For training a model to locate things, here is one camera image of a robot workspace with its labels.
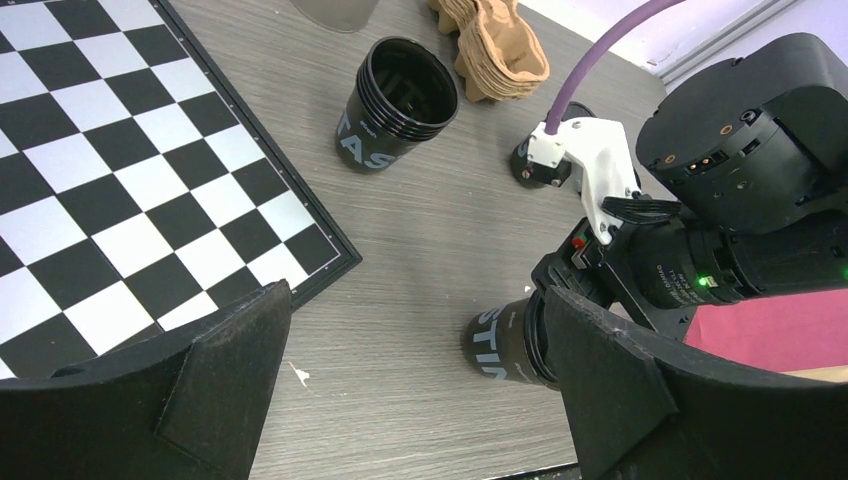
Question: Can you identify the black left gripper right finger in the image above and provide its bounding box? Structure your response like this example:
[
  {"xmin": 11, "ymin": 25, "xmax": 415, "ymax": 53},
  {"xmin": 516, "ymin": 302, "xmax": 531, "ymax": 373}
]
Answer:
[{"xmin": 544, "ymin": 287, "xmax": 847, "ymax": 479}]

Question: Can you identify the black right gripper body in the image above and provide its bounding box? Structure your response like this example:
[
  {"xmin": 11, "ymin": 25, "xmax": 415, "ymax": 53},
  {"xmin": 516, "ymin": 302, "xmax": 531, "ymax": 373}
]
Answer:
[{"xmin": 531, "ymin": 211, "xmax": 847, "ymax": 332}]

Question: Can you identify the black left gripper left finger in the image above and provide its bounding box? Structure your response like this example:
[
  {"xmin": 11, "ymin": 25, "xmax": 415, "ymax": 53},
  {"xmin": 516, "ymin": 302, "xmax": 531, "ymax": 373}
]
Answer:
[{"xmin": 1, "ymin": 281, "xmax": 292, "ymax": 479}]

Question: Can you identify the single black coffee cup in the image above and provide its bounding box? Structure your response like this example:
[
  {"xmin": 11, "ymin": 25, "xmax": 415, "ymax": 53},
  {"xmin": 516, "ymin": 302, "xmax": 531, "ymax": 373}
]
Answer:
[{"xmin": 509, "ymin": 135, "xmax": 573, "ymax": 189}]

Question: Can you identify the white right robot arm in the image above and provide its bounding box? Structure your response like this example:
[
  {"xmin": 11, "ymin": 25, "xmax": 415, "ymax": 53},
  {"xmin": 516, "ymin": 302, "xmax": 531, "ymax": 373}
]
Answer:
[{"xmin": 526, "ymin": 33, "xmax": 847, "ymax": 336}]

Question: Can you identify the black white chessboard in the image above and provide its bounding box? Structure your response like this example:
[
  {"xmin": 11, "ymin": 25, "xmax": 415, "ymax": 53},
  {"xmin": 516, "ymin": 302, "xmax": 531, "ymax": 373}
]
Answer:
[{"xmin": 1, "ymin": 1, "xmax": 359, "ymax": 379}]

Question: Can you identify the brown cardboard cup carrier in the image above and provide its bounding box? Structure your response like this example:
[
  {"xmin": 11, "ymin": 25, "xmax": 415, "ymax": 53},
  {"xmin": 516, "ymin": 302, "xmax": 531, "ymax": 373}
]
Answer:
[{"xmin": 427, "ymin": 0, "xmax": 550, "ymax": 102}]

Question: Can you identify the stack of black cups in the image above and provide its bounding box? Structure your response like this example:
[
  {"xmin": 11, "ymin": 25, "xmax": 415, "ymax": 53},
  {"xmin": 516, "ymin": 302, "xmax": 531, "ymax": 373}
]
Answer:
[{"xmin": 334, "ymin": 36, "xmax": 459, "ymax": 174}]

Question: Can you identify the grey straw holder cup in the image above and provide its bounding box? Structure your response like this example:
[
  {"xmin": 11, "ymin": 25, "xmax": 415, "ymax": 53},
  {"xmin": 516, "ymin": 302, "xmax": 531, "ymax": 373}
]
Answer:
[{"xmin": 291, "ymin": 0, "xmax": 379, "ymax": 33}]

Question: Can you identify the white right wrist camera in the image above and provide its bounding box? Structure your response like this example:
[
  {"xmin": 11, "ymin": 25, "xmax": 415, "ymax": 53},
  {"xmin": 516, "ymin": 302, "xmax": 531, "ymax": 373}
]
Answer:
[{"xmin": 527, "ymin": 117, "xmax": 641, "ymax": 245}]

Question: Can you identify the paper bag with pink handles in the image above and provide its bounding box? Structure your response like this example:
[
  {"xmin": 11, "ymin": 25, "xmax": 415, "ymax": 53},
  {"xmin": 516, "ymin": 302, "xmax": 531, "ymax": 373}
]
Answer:
[{"xmin": 684, "ymin": 290, "xmax": 847, "ymax": 383}]

